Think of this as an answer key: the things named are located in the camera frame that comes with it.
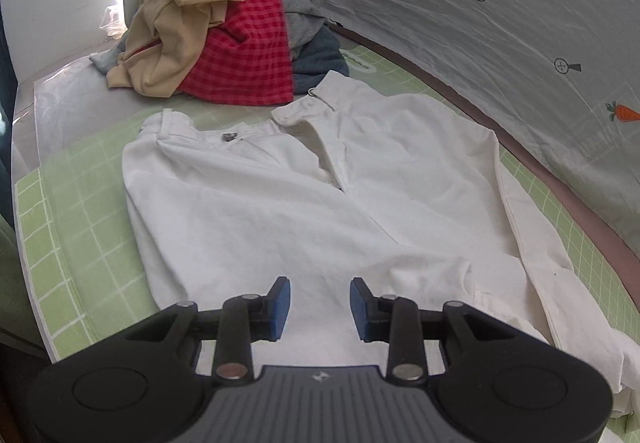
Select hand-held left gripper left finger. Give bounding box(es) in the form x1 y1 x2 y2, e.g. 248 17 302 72
122 275 292 384

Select grey carrot-print sheet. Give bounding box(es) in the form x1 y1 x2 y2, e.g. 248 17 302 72
277 0 640 244

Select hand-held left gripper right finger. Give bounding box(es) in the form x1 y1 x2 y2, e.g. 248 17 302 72
349 277 523 383

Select crumpled clear plastic wrap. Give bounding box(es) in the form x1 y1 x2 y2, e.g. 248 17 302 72
97 3 128 41

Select pile of mixed clothes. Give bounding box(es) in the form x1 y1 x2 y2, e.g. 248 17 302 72
107 0 271 100

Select grey garment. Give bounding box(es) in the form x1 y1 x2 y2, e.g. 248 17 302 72
272 0 328 61

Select red checked garment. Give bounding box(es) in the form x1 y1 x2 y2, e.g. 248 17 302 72
172 0 296 108

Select light grey cloth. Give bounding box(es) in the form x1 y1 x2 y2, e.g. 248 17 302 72
89 48 123 75

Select white pants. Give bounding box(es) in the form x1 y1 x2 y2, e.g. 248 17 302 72
121 70 640 419

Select translucent plastic sheet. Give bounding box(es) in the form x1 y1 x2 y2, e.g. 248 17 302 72
12 55 166 174

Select green grid mat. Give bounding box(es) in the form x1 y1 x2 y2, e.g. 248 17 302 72
12 43 640 443

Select blue-grey garment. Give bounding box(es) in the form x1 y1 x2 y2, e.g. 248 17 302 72
291 25 351 96

